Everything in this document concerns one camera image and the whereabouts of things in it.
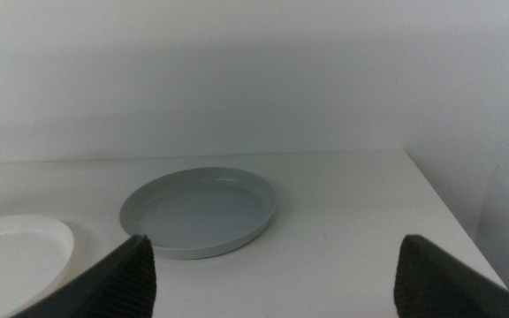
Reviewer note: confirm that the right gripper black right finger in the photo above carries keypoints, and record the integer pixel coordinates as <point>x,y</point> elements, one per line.
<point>435,287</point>

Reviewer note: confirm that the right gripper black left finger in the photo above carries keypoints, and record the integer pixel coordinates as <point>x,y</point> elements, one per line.
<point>122,282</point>

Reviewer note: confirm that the white shallow bowl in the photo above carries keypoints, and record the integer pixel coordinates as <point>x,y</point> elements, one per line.
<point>11,256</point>

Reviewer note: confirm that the grey shallow bowl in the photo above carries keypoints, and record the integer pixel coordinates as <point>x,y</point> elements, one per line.
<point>201,212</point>

